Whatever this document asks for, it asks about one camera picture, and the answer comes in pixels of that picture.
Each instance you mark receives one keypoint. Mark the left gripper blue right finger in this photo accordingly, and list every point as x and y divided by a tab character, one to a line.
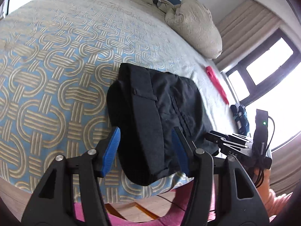
184	152

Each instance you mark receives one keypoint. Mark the pink trousers of person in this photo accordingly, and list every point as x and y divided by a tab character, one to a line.
174	215

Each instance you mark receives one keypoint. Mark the bed with patterned sheet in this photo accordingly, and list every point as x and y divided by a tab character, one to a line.
58	59

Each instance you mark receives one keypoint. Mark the black pants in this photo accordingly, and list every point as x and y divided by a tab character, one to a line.
147	105

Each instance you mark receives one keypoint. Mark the right forearm pink sleeve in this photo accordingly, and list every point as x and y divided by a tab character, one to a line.
273	204

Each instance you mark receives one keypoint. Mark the folded pink garment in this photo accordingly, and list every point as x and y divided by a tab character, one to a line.
211	74

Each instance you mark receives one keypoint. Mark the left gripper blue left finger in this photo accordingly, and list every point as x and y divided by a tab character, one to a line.
106	151

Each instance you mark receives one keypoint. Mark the beige curtain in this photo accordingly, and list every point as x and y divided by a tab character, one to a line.
243	30

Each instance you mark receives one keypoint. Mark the rolled patterned duvet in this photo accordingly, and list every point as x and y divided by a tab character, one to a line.
194	23

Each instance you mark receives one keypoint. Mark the navy star patterned garment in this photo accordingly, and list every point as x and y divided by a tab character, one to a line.
240	118

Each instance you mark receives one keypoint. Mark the dark framed window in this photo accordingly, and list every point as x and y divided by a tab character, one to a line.
269	79

